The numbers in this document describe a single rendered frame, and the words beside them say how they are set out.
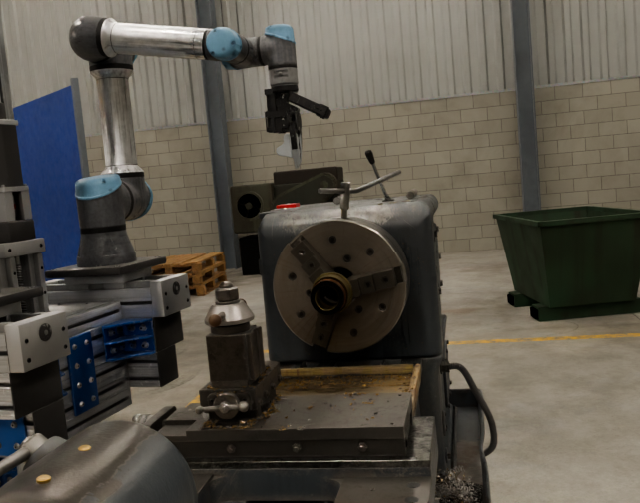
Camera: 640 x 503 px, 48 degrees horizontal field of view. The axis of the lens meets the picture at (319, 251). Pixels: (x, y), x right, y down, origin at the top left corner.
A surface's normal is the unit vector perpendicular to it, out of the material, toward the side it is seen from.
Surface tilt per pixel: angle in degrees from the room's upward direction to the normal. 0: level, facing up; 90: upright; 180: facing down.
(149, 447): 37
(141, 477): 51
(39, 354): 90
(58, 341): 90
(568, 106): 90
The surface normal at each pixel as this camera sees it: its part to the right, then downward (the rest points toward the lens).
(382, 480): -0.09, -0.99
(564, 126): -0.18, 0.11
